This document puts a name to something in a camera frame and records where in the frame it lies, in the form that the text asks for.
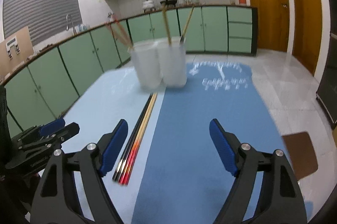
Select white bracket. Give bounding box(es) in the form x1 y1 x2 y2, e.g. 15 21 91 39
6 37 21 59

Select dark blue table mat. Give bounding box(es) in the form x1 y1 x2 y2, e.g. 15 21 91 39
131 60 314 224

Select green base cabinets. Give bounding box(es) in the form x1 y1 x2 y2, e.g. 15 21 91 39
0 6 258 136

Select plain wooden chopstick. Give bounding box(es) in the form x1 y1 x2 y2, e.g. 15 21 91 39
183 6 195 38

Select wooden chopstick red end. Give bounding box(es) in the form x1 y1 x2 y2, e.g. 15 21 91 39
126 93 158 185
122 93 156 184
105 21 131 49
112 16 133 47

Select light blue table mat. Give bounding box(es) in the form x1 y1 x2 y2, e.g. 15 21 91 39
61 67 166 224

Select metal faucet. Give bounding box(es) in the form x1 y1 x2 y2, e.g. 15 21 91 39
66 14 76 36

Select brown stool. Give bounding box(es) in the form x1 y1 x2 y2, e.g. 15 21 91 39
281 131 319 183

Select wooden door with handle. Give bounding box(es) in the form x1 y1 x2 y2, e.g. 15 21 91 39
240 0 289 52

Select black chopstick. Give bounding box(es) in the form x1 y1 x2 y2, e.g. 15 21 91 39
112 93 153 182
117 93 155 183

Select cardboard board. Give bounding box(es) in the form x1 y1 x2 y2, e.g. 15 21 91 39
0 26 34 72

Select grey window blind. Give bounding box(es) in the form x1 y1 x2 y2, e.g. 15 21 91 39
3 0 83 46

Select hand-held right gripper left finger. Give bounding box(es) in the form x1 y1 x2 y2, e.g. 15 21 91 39
30 119 129 224

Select plain wooden door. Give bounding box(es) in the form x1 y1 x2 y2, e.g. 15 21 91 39
286 0 323 76

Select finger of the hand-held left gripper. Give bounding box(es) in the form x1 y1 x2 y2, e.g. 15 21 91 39
12 118 66 142
18 122 80 152

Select yellow chopstick red patterned end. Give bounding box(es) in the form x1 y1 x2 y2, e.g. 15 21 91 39
164 7 173 46
162 7 170 46

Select black wok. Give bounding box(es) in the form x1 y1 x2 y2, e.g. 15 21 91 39
159 0 178 8

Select dark clothing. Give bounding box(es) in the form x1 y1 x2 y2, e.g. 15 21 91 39
0 86 8 136

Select white plastic utensil holder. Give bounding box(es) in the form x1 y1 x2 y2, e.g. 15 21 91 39
128 40 188 89

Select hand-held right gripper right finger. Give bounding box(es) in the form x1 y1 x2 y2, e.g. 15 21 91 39
209 119 308 224

